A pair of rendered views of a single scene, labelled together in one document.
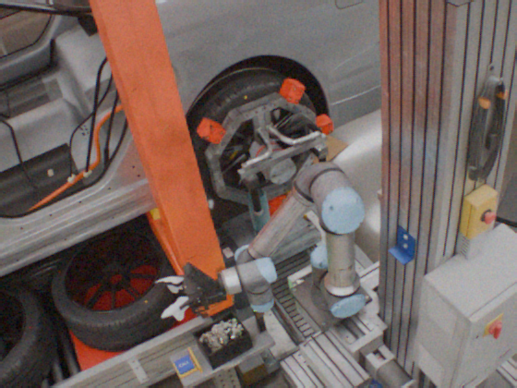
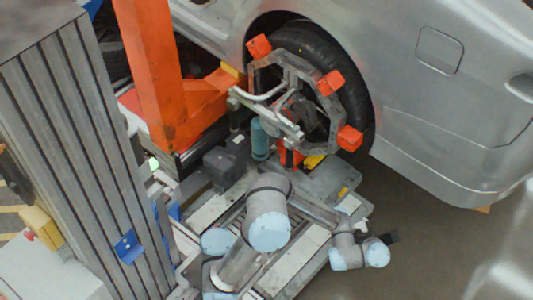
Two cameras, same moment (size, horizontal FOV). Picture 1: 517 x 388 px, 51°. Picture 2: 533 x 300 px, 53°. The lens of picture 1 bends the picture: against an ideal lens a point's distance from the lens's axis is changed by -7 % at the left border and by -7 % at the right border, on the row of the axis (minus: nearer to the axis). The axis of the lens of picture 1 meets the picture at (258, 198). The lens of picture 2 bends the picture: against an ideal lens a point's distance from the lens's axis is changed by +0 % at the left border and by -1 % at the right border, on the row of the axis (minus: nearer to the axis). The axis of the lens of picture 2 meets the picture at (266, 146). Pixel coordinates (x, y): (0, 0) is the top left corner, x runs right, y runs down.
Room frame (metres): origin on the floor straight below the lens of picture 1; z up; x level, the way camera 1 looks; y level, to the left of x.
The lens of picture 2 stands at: (1.22, -1.55, 2.70)
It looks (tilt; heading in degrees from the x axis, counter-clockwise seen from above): 51 degrees down; 63
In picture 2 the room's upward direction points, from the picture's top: 1 degrees counter-clockwise
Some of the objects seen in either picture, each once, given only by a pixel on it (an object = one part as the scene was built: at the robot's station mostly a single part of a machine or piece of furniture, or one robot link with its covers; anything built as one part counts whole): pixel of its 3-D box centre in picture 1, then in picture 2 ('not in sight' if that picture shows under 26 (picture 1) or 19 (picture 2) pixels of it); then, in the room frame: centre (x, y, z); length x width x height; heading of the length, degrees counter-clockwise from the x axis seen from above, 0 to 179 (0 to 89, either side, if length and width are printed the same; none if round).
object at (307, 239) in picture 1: (267, 236); (309, 173); (2.28, -0.01, 0.13); 0.50 x 0.36 x 0.10; 110
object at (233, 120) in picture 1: (264, 151); (294, 105); (2.12, -0.07, 0.85); 0.54 x 0.07 x 0.54; 110
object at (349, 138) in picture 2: (321, 126); (349, 139); (2.24, -0.36, 0.85); 0.09 x 0.08 x 0.07; 110
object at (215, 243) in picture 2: not in sight; (217, 249); (1.47, -0.65, 0.98); 0.13 x 0.12 x 0.14; 68
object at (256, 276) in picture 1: (256, 273); not in sight; (1.11, 0.05, 1.21); 0.11 x 0.08 x 0.09; 99
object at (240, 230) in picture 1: (262, 212); (311, 153); (2.28, -0.01, 0.32); 0.40 x 0.30 x 0.28; 110
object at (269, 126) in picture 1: (292, 125); (294, 102); (2.04, -0.20, 1.03); 0.19 x 0.18 x 0.11; 20
